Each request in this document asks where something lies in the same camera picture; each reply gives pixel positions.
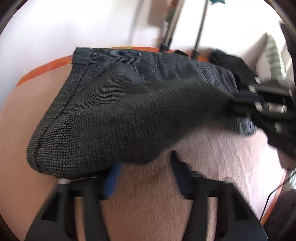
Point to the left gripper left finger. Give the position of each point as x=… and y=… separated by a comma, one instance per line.
x=56, y=218

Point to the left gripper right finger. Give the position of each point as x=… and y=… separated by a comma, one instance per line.
x=234, y=218

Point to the dark grey knitted pants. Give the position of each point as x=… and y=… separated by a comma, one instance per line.
x=128, y=106

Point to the leaf patterned pillow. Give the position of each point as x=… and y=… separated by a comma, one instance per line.
x=274, y=59

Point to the orange floral bedsheet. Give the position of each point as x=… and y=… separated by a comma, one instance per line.
x=46, y=67

